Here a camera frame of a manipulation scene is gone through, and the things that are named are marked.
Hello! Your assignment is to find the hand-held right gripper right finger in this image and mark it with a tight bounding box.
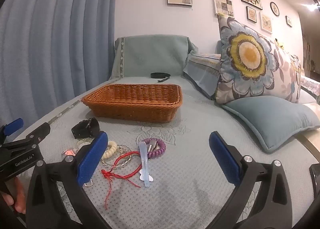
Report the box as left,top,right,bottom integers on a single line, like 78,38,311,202
209,131,293,229

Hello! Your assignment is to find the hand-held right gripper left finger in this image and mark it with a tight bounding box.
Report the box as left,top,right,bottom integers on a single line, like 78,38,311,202
26,131,113,229

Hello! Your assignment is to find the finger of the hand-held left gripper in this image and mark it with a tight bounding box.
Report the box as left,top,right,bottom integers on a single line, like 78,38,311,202
0,118,24,145
7,122,51,149

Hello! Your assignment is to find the pale bead bracelet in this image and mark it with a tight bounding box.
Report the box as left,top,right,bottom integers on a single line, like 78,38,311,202
76,138,95,148

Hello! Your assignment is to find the cream coil hair tie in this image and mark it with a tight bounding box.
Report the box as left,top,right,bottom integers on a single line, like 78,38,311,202
101,141,117,159

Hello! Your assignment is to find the black wristwatch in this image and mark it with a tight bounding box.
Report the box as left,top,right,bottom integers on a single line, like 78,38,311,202
71,117,100,140

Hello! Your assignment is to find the clear bead bracelet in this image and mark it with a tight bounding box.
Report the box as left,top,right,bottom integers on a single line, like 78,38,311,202
101,144,134,170

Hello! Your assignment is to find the red string bracelet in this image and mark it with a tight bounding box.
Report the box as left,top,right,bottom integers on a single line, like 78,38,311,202
101,151,142,210

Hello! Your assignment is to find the translucent plastic hair clip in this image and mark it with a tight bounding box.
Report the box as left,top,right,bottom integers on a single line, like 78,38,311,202
139,142,153,188

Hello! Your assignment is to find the purple coil hair tie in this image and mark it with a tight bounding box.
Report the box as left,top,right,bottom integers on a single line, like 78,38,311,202
142,138,166,158

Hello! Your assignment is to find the brown wicker basket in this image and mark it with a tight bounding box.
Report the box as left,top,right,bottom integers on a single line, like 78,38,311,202
81,84,183,123

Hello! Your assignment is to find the person's left hand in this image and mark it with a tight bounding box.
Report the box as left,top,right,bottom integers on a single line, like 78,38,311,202
0,177,27,215

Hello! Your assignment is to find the plain teal pillow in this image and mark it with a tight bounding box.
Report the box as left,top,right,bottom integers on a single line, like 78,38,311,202
222,95,320,153

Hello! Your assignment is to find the striped teal cushion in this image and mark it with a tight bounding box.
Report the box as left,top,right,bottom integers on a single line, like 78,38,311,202
182,53,222,100

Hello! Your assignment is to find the blue curtain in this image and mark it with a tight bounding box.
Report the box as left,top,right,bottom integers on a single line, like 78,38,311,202
0,0,119,142

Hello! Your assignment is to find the large flower print pillow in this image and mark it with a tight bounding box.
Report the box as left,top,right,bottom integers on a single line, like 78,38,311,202
215,12,279,105

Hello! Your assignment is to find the pale leaf print pillow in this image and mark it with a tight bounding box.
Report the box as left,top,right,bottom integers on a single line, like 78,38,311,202
271,42,303,103

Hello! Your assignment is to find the small framed butterfly picture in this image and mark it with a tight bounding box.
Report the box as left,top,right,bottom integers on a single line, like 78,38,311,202
246,6,257,23

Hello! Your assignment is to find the framed patchwork picture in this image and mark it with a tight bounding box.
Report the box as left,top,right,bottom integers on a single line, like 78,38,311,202
213,0,235,18

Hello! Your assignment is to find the black strap band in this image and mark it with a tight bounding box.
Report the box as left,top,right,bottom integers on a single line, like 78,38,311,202
150,72,172,83

